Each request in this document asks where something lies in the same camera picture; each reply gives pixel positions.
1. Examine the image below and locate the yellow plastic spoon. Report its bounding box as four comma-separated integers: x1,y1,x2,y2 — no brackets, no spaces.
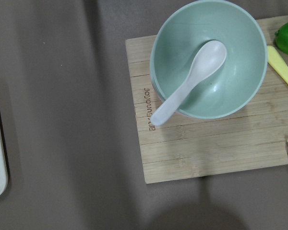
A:
267,46,288,85

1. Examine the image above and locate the white plastic spoon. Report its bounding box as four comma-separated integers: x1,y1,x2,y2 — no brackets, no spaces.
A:
150,40,227,126

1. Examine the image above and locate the bamboo cutting board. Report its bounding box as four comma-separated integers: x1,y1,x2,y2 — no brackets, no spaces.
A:
125,36,288,184

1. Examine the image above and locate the mint green bowl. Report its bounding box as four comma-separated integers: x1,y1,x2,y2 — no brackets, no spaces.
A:
150,0,267,119

